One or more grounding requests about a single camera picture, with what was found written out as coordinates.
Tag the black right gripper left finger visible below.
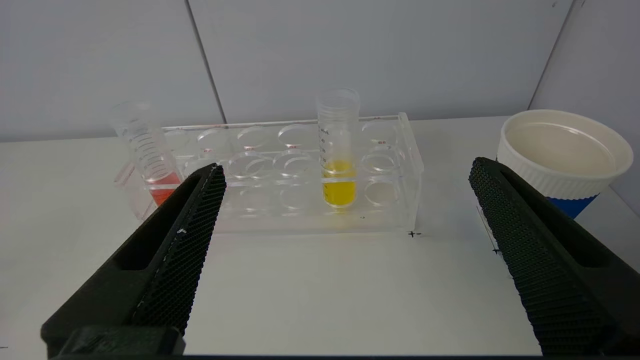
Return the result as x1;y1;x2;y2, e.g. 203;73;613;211
41;163;227;358

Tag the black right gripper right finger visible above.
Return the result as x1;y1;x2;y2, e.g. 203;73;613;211
468;157;640;357

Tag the test tube with yellow pigment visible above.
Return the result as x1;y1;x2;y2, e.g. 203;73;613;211
316;89;361;211

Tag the test tube with red pigment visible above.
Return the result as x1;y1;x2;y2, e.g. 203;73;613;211
110;100;184;207

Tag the clear acrylic test tube rack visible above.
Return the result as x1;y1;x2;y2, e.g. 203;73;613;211
115;112;425;235

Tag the blue white paper cup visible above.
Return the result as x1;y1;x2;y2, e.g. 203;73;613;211
496;109;635;220

